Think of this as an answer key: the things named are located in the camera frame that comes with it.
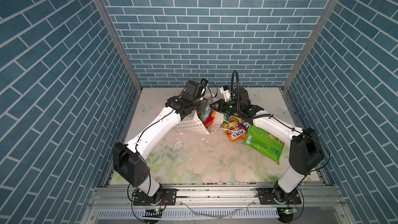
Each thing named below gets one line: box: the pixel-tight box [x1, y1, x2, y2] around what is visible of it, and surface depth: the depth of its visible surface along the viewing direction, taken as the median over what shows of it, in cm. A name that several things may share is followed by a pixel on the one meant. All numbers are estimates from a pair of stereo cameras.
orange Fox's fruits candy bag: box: [222, 113, 248, 143], surface depth 96 cm
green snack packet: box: [243, 125, 286, 166], surface depth 88 cm
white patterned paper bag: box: [174, 109, 224, 135], surface depth 81 cm
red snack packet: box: [202, 108, 217, 129], surface depth 88 cm
